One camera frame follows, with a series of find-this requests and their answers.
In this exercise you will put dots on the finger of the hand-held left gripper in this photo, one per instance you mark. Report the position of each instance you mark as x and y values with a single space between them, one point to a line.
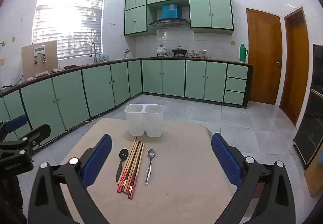
37 134
15 123

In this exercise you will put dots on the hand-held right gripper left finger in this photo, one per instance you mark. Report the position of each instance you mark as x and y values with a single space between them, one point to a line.
98 160

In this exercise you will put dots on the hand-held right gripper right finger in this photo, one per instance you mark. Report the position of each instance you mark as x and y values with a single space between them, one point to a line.
224 160

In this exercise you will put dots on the black spoon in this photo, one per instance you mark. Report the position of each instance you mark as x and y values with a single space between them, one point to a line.
123 154

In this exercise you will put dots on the bundle of chopsticks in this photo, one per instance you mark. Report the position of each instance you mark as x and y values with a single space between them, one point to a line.
131 163

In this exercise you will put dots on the metal spoon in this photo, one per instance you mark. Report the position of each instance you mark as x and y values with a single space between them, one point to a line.
151 154

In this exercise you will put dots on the white twin-compartment utensil holder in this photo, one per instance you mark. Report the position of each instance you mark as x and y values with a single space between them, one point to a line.
154 123

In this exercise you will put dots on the cardboard box on counter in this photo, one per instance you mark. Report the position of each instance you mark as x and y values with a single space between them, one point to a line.
27 62

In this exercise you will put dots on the dark glass-front cabinet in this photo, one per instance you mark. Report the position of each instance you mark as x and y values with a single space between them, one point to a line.
313 123

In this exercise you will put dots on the green base cabinets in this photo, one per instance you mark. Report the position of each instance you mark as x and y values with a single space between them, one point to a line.
151 77

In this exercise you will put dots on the kitchen faucet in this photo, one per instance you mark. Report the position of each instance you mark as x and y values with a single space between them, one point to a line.
93 49

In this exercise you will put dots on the green thermos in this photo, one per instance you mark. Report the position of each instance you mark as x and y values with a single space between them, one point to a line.
243 54

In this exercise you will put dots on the wooden door with knob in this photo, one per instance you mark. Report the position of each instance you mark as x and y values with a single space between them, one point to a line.
262 57

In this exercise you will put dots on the metal kettle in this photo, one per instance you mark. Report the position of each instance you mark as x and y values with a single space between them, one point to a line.
127 54

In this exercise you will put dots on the window blinds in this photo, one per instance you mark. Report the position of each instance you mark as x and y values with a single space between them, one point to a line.
68 19

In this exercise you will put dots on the plain wooden door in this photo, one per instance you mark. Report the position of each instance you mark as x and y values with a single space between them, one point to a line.
295 67

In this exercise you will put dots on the black wok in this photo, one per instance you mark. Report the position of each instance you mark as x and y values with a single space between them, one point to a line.
179 51

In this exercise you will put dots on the white cooking pot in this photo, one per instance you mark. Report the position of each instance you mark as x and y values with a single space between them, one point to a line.
162 50

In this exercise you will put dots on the range hood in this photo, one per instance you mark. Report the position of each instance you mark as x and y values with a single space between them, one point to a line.
169 23

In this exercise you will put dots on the blue box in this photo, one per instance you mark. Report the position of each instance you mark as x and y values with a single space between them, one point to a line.
171 11

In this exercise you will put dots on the green wall cabinets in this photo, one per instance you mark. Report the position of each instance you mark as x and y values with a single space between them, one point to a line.
199 11

